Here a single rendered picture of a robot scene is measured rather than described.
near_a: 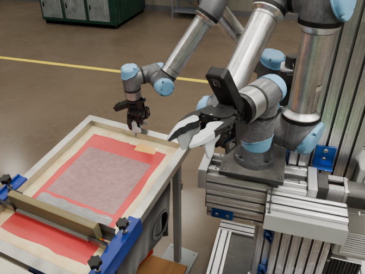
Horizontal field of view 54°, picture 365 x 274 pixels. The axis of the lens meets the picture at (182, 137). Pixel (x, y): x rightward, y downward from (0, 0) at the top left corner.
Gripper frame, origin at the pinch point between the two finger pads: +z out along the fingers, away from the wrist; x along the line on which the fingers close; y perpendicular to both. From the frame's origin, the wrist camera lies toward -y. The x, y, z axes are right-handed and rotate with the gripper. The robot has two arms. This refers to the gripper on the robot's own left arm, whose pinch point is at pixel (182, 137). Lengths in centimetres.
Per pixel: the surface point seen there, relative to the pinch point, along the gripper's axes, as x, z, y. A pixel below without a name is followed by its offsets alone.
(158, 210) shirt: 61, -42, 74
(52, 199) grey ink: 83, -6, 53
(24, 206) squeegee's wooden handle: 81, 5, 48
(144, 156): 71, -48, 51
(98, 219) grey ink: 60, -11, 57
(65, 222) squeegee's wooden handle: 62, 0, 50
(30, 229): 78, 7, 57
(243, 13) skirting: 407, -668, 106
